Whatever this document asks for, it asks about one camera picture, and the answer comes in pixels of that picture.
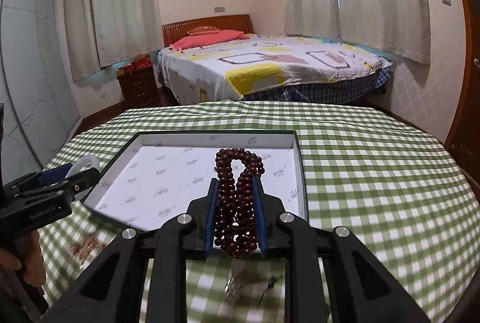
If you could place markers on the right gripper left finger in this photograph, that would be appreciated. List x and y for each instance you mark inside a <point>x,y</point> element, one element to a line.
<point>199,243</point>

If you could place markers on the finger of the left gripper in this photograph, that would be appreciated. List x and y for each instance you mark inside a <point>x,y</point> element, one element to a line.
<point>55,175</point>

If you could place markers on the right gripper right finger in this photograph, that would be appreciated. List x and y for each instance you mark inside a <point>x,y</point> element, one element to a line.
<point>267,208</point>

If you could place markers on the white jade bangle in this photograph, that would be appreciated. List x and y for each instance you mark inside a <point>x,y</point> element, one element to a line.
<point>86,171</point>

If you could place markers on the green jewelry box tray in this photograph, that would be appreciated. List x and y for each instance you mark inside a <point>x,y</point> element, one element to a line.
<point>156,175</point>

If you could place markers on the person's left hand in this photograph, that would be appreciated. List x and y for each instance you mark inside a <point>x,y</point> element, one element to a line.
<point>30,259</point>

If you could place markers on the sliding wardrobe door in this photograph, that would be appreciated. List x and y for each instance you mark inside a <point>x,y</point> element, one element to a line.
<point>39,110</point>

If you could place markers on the dark wooden nightstand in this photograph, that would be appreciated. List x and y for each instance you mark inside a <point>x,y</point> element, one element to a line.
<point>139,88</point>

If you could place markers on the bed with patterned sheet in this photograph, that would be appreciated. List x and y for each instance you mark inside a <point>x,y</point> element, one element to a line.
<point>280,68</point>

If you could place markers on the red boxes on nightstand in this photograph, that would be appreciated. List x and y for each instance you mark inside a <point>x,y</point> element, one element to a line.
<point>140,62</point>

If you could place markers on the left white curtain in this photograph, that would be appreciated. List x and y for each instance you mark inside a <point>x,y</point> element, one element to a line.
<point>100,33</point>

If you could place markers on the pink pillow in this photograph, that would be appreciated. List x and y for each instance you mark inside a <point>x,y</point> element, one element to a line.
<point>202,40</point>

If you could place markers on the wooden headboard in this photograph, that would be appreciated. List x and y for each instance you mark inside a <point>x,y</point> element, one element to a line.
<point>173,32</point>

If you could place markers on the orange patterned pillow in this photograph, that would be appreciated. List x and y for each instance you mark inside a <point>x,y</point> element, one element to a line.
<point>203,30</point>

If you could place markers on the brown wooden door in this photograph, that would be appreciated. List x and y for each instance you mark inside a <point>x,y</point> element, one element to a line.
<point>463,138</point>

